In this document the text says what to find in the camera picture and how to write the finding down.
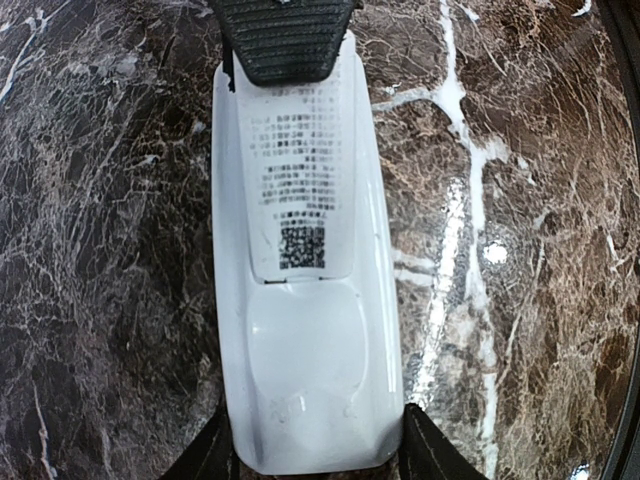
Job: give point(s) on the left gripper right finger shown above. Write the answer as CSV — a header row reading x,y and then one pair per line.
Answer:
x,y
425,453

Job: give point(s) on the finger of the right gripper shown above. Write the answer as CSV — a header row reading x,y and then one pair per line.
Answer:
x,y
282,42

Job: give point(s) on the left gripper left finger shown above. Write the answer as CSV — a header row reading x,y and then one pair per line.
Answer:
x,y
210,456

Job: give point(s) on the white battery cover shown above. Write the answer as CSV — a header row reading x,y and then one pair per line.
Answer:
x,y
298,156

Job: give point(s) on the white remote control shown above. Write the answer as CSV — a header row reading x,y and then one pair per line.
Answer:
x,y
311,366

